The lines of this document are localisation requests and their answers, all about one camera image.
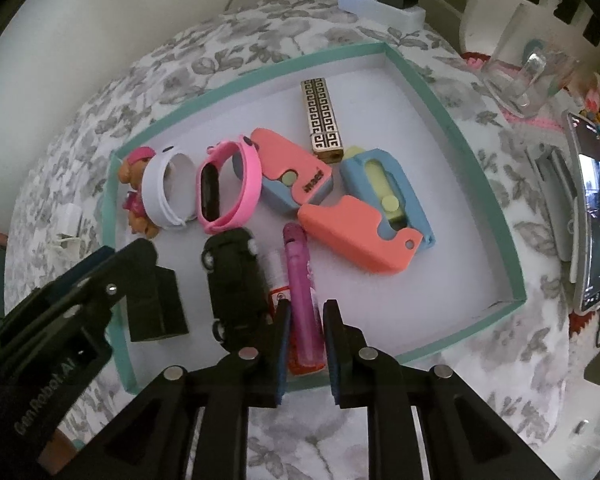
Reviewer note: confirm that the white charger adapter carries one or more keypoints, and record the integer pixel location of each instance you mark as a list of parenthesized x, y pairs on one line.
[(72, 220)]

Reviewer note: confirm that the teal shallow box tray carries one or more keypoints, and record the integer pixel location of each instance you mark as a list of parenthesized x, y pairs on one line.
[(430, 125)]

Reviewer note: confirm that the white wristband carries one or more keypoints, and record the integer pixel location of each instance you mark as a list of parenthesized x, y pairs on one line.
[(152, 185)]

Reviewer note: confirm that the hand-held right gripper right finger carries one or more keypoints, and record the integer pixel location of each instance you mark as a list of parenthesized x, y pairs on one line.
[(334, 360)]

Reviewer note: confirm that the floral grey white blanket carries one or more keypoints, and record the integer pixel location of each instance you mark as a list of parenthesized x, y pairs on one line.
[(180, 75)]

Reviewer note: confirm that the white power strip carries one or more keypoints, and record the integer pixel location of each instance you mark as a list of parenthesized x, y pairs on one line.
[(380, 10)]

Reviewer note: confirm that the black toy car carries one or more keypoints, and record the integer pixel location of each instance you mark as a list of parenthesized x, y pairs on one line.
[(235, 280)]

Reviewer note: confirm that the red white tube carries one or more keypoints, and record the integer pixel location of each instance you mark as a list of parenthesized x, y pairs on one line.
[(275, 270)]

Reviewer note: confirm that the colourful plush toys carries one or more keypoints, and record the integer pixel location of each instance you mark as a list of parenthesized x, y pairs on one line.
[(597, 105)]

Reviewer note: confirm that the white ornate shelf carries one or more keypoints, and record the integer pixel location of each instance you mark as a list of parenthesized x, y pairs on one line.
[(480, 20)]

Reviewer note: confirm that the purple lighter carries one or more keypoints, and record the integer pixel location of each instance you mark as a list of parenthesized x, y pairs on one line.
[(300, 270)]

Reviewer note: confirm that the smartphone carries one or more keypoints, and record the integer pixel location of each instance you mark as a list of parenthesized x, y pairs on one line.
[(592, 210)]

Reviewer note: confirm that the clear plastic box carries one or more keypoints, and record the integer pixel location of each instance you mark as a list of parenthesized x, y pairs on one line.
[(510, 60)]

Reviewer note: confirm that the gold patterned lighter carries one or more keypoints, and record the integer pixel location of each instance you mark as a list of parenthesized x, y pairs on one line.
[(322, 120)]

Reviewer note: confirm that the puppy figure with pink hat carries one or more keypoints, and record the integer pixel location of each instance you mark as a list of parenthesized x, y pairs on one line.
[(135, 160)]

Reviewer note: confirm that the coral and blue case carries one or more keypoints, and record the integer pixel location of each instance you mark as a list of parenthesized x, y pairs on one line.
[(285, 160)]

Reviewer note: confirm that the pink wristband watch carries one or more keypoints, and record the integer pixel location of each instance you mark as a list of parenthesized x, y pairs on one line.
[(252, 180)]

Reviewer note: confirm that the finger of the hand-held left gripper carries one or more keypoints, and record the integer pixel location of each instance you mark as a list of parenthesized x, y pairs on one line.
[(75, 275), (125, 275)]

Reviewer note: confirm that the grey phone stand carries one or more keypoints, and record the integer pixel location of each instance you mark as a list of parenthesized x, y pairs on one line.
[(555, 200)]

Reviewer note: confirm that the black charger adapter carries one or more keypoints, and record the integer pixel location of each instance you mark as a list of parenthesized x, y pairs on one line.
[(157, 310)]

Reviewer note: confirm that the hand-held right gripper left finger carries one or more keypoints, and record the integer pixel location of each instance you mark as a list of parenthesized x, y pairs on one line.
[(282, 360)]

